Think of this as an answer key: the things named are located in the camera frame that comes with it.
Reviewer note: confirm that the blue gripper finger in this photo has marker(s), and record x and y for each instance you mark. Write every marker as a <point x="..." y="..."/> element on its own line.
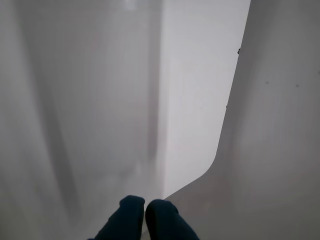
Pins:
<point x="167" y="222"/>
<point x="122" y="220"/>

